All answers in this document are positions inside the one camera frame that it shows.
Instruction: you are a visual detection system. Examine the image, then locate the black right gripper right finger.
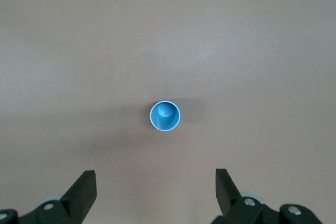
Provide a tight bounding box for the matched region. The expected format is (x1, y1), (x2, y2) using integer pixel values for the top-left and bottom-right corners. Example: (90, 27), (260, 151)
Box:
(214, 168), (280, 224)

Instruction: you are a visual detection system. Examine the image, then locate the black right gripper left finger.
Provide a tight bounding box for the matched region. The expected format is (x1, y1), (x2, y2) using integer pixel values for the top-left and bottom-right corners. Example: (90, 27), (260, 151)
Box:
(18, 170), (98, 224)

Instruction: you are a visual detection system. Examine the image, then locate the blue plastic cup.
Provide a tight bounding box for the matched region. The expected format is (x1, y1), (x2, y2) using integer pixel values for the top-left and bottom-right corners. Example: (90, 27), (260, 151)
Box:
(149, 100), (181, 132)

